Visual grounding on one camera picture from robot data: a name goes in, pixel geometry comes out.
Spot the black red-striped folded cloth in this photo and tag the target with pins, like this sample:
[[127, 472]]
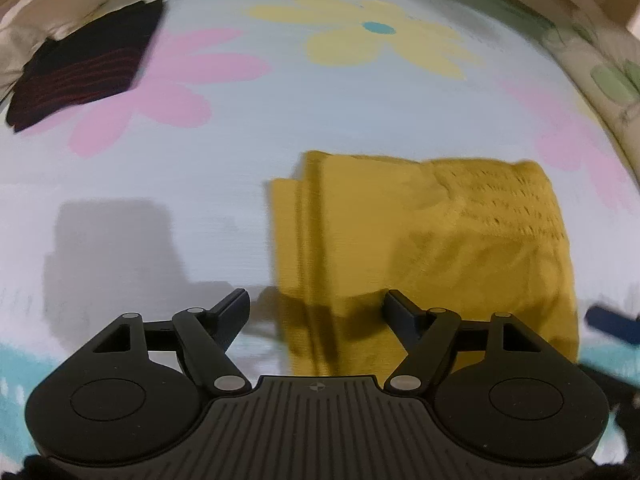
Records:
[[85, 65]]

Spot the beige bedding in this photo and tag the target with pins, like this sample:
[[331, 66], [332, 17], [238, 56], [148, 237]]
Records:
[[45, 5]]

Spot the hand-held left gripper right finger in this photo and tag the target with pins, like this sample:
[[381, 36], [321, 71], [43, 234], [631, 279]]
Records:
[[397, 306]]

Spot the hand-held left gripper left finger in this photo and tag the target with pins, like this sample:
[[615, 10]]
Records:
[[238, 306]]

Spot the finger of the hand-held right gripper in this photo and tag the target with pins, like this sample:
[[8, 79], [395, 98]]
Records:
[[612, 322]]

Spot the flower print blanket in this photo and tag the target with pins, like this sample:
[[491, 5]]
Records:
[[225, 170]]

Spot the yellow knit garment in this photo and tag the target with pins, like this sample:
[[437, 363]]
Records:
[[440, 240]]

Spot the leaf print white pillow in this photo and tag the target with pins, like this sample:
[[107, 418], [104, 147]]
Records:
[[605, 70]]

